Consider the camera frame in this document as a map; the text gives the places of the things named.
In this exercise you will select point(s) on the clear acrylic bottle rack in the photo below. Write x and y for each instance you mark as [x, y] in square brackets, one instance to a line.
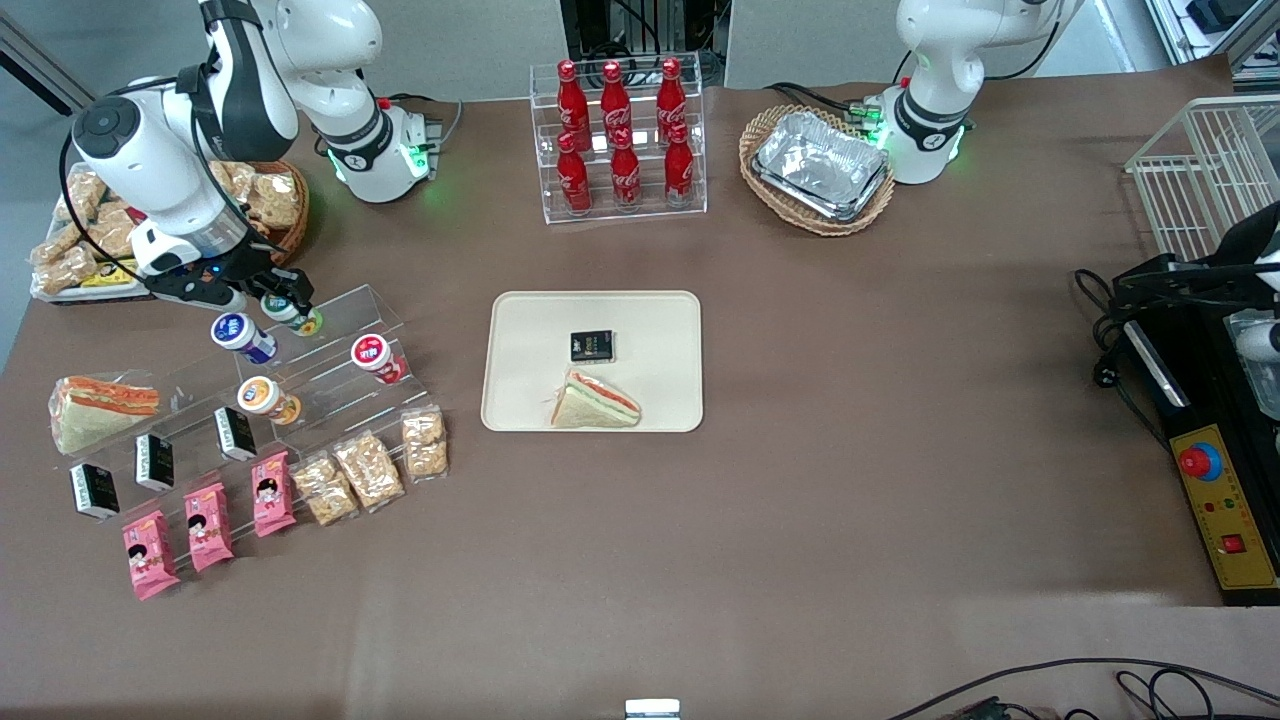
[645, 205]

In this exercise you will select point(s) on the red rocker switch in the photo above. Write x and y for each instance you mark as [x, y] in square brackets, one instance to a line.
[1233, 544]

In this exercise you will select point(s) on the clear bag brown crisps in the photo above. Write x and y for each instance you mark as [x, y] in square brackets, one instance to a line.
[424, 444]
[325, 489]
[368, 470]

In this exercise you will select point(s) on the orange gum bottle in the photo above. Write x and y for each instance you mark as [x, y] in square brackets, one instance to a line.
[266, 399]

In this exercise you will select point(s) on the clear bag beige snack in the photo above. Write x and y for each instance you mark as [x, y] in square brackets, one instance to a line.
[112, 232]
[55, 245]
[85, 195]
[68, 268]
[235, 180]
[278, 200]

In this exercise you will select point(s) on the cream plastic tray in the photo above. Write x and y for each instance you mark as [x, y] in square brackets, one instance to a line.
[640, 320]

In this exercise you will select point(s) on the yellow snack pack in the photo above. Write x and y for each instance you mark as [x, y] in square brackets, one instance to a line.
[110, 276]

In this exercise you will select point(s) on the black background equipment rack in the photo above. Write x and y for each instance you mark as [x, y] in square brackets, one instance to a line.
[640, 30]

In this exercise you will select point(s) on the aluminium foil container stack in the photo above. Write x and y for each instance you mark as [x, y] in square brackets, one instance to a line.
[822, 165]

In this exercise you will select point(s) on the small circuit board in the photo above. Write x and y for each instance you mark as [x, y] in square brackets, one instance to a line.
[985, 710]

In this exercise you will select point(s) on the clear acrylic tiered stand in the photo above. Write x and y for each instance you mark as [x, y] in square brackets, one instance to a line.
[340, 400]

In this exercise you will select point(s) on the dark aluminium frame bar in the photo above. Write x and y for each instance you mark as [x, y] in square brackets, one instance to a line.
[40, 65]

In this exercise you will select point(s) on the red emergency stop button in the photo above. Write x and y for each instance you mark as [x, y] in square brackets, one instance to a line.
[1197, 461]

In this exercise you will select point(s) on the grey snack tray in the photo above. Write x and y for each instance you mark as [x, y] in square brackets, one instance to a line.
[45, 290]

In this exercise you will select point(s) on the black sealing machine yellow panel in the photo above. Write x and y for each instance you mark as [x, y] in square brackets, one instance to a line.
[1200, 400]

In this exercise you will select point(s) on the green gum bottle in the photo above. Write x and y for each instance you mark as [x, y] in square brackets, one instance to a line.
[290, 318]

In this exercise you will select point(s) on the black white snack box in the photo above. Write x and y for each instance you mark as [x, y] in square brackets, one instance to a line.
[236, 434]
[155, 462]
[95, 490]

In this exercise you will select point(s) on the blue gum bottle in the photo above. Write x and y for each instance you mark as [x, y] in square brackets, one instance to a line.
[242, 337]

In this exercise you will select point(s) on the small wrapped triangle sandwich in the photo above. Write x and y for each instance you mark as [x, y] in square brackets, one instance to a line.
[595, 402]

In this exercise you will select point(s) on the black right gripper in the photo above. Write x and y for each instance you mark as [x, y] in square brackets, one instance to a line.
[251, 265]

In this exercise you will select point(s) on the black power plug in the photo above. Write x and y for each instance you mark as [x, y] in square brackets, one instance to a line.
[1105, 375]

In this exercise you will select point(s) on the pink snack pack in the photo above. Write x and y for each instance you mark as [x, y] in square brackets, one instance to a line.
[209, 527]
[272, 494]
[150, 555]

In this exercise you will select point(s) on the black box gold print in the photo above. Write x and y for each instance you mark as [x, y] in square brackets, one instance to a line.
[591, 346]

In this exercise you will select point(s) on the red cola bottle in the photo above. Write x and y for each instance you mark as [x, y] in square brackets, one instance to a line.
[679, 170]
[567, 95]
[625, 175]
[573, 178]
[614, 97]
[671, 92]

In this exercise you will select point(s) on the clear plastic container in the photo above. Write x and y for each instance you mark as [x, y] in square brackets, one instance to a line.
[1262, 355]

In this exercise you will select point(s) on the red gum bottle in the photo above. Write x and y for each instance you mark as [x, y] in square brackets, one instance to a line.
[378, 358]

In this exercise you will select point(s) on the small silver metal block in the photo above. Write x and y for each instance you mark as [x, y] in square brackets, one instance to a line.
[652, 709]

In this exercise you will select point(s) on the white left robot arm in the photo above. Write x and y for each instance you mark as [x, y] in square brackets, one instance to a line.
[935, 120]

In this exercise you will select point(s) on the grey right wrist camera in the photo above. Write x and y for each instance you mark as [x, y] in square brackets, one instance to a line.
[195, 293]

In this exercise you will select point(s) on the light wicker basket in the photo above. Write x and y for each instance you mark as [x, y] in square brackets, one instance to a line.
[765, 185]

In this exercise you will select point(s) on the background shelf clutter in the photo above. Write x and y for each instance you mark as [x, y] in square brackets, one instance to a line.
[1215, 30]

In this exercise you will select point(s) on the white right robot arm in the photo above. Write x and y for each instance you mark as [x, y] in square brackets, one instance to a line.
[150, 160]

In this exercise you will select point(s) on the dark brown wicker basket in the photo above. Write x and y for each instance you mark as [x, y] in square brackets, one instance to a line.
[295, 235]

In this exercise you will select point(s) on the large wrapped triangle sandwich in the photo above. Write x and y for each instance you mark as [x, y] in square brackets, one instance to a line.
[100, 410]

